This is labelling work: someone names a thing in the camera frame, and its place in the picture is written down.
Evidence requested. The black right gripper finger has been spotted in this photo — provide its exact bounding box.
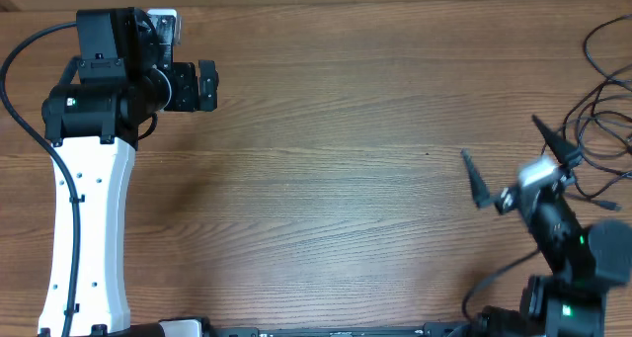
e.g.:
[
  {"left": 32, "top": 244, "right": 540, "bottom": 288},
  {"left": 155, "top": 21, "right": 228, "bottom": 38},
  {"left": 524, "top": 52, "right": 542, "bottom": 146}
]
[
  {"left": 460, "top": 149, "right": 494, "bottom": 209},
  {"left": 531, "top": 115, "right": 583, "bottom": 169}
]

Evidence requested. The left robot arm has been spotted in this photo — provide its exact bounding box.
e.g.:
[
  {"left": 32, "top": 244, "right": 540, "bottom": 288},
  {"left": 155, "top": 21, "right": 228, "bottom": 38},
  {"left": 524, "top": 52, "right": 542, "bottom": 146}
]
[{"left": 38, "top": 8, "right": 218, "bottom": 336}]

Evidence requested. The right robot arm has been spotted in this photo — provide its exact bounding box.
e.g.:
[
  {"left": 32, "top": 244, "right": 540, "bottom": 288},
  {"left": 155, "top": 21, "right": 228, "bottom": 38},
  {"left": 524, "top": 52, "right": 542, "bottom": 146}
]
[{"left": 452, "top": 119, "right": 631, "bottom": 337}]

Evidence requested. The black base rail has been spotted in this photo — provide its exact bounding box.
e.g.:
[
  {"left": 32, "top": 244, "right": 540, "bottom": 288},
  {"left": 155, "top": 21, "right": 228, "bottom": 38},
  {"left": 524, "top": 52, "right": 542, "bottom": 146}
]
[{"left": 122, "top": 315, "right": 478, "bottom": 337}]

